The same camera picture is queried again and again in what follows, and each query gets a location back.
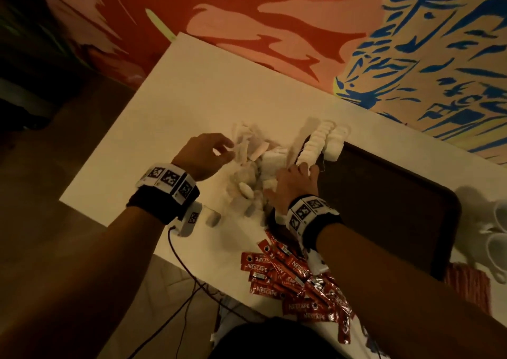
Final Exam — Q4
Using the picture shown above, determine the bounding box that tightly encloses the person's right hand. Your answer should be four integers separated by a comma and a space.
273, 161, 322, 215

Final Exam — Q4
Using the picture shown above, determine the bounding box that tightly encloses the person's left hand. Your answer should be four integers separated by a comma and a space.
171, 132, 236, 183

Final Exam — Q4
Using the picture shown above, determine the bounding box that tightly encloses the pile of white tea bags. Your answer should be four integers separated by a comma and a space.
204, 120, 293, 229

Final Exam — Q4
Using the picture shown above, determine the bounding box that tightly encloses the row of tea bags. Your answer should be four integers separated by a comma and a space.
294, 119, 350, 171

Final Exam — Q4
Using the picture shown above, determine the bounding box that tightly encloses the pile of red Nescafe sachets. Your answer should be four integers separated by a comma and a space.
240, 230, 359, 346

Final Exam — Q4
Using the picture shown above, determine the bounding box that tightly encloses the dark brown tray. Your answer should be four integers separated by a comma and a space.
268, 140, 463, 282

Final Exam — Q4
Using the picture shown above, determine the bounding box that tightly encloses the bundle of red stir sticks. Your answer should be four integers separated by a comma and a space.
445, 261, 494, 316

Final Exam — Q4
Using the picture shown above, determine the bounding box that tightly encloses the person's right forearm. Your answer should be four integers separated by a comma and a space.
314, 222, 507, 359

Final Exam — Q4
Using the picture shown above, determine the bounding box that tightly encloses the person's left forearm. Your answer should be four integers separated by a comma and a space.
0, 206, 166, 359

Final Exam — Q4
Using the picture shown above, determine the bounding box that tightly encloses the black right wristband with markers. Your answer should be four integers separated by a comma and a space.
284, 194, 345, 252

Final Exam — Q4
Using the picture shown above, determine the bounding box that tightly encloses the black wristband with markers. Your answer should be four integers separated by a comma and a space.
126, 162, 201, 226
284, 194, 345, 252

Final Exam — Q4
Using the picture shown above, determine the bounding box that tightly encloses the black left wristband with markers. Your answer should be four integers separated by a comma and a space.
126, 162, 201, 226

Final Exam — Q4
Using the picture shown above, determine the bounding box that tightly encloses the black clothing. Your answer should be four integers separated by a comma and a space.
209, 316, 370, 359

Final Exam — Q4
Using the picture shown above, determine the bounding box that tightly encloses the small white cup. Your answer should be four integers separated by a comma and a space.
475, 198, 507, 235
480, 232, 507, 286

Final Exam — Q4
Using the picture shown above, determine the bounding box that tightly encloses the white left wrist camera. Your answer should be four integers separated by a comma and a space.
174, 201, 204, 237

